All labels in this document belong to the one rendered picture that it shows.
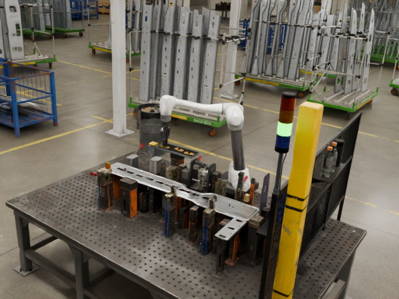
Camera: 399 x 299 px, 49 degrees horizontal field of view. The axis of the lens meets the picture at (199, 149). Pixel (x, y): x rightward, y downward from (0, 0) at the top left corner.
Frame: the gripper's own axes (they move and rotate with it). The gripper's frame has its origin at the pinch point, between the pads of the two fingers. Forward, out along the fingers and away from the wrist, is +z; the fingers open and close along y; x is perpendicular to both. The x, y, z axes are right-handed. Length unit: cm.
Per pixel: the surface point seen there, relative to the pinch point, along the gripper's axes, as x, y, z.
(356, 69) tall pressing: -8, -725, 40
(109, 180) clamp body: -19, 49, 23
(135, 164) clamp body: -19.8, 15.7, 20.5
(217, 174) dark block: 60, 13, 8
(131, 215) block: 7, 53, 45
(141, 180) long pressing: 5.9, 38.8, 19.9
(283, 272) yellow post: 146, 83, 18
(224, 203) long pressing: 78, 30, 20
